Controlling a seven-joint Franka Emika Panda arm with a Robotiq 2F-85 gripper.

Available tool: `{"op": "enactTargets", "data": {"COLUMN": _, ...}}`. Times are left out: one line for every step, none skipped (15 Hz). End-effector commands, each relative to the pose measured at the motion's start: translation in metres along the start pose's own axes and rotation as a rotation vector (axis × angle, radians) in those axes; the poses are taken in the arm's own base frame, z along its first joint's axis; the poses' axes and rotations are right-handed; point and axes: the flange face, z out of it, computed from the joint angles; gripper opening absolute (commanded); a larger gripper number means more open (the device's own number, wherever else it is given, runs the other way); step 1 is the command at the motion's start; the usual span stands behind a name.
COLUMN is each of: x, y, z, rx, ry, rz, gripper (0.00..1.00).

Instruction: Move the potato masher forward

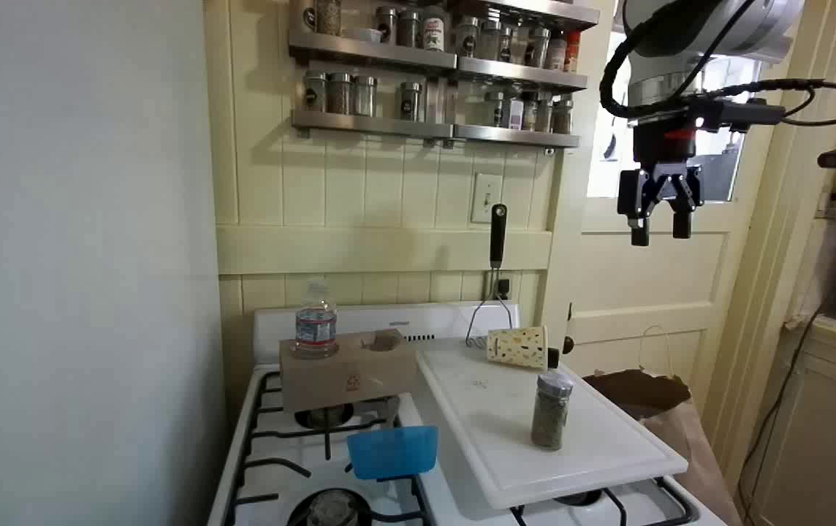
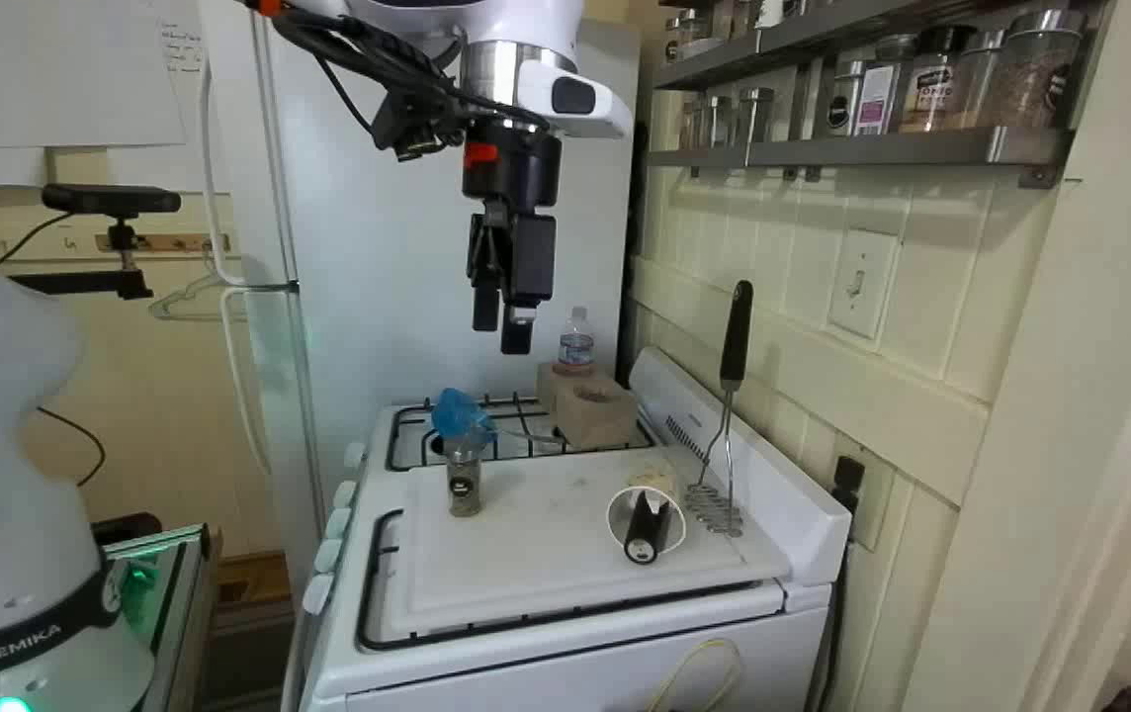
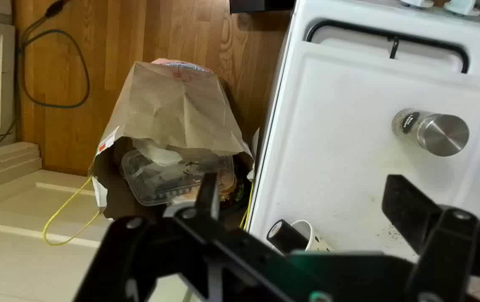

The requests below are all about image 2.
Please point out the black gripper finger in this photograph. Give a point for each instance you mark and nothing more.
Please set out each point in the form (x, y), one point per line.
(484, 282)
(529, 277)

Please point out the clear plastic water bottle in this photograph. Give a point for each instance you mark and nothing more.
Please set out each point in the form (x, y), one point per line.
(574, 346)

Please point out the small black cylinder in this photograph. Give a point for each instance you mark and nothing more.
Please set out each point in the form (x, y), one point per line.
(645, 530)

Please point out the white whiteboard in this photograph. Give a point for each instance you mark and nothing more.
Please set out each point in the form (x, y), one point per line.
(52, 63)

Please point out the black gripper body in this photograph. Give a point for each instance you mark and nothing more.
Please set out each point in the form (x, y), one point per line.
(512, 173)

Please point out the large glass spice jar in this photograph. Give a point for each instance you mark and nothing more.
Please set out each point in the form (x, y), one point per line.
(1040, 63)

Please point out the white light switch plate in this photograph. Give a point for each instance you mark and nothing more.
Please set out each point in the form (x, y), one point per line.
(864, 282)

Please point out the white refrigerator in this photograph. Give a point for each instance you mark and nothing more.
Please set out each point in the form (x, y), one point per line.
(381, 264)

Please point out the white cutting board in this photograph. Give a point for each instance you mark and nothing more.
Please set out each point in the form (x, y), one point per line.
(529, 555)

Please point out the wall outlet with black plug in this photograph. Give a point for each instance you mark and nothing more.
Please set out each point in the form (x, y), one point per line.
(857, 488)

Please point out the white label spice jar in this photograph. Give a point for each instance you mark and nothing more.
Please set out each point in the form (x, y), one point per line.
(874, 96)

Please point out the blue plastic cup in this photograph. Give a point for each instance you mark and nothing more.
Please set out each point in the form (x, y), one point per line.
(459, 414)

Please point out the small glass spice jar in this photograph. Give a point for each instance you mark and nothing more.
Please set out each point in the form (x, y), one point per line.
(836, 102)
(753, 120)
(715, 120)

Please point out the brown cardboard box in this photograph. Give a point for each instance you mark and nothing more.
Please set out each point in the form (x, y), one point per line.
(587, 410)

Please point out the black stereo camera on stand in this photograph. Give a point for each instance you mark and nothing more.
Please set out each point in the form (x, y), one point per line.
(112, 201)

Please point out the metal robot mount stand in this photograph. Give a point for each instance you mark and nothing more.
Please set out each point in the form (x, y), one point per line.
(174, 596)

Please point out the white gas stove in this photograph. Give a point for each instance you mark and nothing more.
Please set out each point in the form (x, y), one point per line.
(569, 646)

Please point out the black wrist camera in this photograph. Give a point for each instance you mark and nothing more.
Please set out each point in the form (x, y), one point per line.
(416, 124)

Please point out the white stove knob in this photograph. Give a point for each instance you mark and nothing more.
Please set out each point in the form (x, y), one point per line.
(319, 596)
(347, 495)
(355, 456)
(331, 553)

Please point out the dark label spice jar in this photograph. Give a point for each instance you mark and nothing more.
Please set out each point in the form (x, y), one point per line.
(948, 79)

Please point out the metal spice shelf with brackets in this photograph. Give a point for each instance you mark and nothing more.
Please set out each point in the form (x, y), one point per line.
(857, 149)

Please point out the clear spice grinder jar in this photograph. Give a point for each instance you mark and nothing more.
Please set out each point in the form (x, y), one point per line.
(466, 481)

